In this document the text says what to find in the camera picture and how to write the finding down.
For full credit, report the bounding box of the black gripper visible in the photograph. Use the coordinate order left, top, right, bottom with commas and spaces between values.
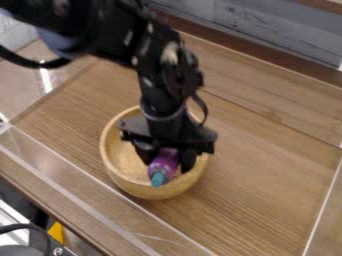
117, 107, 218, 173

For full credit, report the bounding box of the purple toy eggplant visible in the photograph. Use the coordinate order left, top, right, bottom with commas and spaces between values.
149, 148, 179, 188

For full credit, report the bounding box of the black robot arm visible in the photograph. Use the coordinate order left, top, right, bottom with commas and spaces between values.
0, 0, 218, 172

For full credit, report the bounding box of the brown wooden bowl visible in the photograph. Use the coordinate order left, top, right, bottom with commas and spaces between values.
99, 106, 210, 200

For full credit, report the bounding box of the yellow black device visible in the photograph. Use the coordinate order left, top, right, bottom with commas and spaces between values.
28, 220, 78, 256

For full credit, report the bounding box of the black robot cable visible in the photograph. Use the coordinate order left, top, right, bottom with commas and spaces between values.
0, 44, 75, 70

